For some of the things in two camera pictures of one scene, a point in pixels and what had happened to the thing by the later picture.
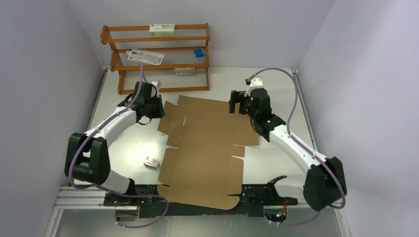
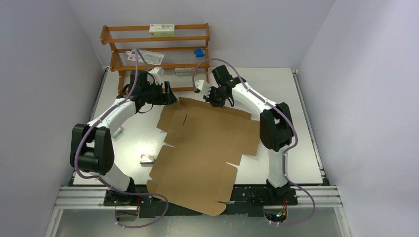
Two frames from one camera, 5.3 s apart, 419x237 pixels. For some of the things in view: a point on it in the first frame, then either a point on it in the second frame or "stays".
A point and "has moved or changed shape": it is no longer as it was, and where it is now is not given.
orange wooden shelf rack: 179,59 stays
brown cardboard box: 201,169 has moved or changed shape
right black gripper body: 247,109 to 216,97
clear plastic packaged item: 145,57 stays
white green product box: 161,30 stays
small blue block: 198,53 stays
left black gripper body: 153,107 to 153,94
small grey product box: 189,71 stays
